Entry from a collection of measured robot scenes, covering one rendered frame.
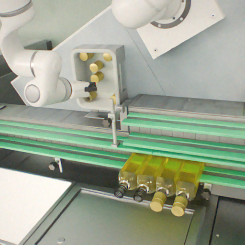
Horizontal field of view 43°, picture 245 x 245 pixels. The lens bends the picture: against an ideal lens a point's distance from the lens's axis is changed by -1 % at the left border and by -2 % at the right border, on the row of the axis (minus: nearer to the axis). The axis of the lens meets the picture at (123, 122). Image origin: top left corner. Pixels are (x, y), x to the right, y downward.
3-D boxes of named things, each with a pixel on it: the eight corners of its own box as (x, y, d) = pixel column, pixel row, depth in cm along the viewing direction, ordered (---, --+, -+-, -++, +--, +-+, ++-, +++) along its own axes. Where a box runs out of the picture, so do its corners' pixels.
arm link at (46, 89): (20, 49, 81) (50, 50, 77) (44, 50, 91) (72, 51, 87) (21, 106, 84) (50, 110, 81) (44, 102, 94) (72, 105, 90)
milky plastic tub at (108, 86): (87, 99, 126) (77, 107, 119) (81, 43, 117) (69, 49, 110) (128, 103, 120) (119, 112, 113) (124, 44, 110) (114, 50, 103)
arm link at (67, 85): (40, 101, 94) (46, 100, 97) (65, 104, 91) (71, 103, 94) (40, 76, 93) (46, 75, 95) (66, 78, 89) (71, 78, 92)
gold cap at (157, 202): (154, 200, 88) (149, 210, 84) (154, 190, 86) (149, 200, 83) (166, 203, 87) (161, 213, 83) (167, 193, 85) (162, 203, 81)
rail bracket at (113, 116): (119, 135, 112) (105, 153, 102) (116, 91, 105) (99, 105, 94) (127, 136, 111) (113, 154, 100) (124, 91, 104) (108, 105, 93)
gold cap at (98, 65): (94, 60, 116) (88, 62, 112) (103, 60, 115) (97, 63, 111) (95, 69, 117) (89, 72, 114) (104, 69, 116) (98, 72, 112)
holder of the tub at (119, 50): (90, 111, 129) (81, 119, 123) (82, 44, 117) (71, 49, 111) (129, 115, 123) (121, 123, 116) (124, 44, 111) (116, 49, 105)
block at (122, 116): (126, 122, 117) (118, 130, 111) (124, 98, 113) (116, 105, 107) (135, 123, 116) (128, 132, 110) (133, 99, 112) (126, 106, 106)
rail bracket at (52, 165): (68, 160, 128) (49, 178, 117) (65, 145, 125) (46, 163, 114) (76, 161, 127) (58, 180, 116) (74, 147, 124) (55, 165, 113)
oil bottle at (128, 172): (139, 154, 113) (116, 190, 95) (139, 141, 110) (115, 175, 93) (155, 157, 111) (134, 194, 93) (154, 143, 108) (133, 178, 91)
